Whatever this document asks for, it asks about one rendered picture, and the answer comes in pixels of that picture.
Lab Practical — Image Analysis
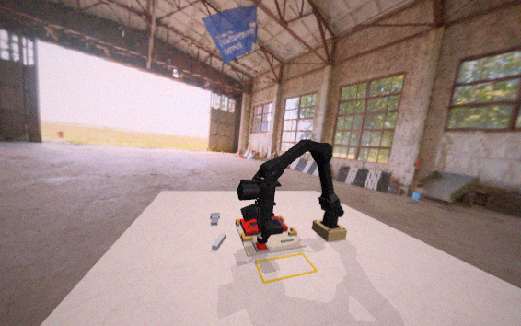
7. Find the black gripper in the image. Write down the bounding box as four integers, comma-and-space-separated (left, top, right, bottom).
255, 198, 284, 242

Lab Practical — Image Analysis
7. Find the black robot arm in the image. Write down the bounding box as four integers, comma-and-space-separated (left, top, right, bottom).
237, 139, 344, 229

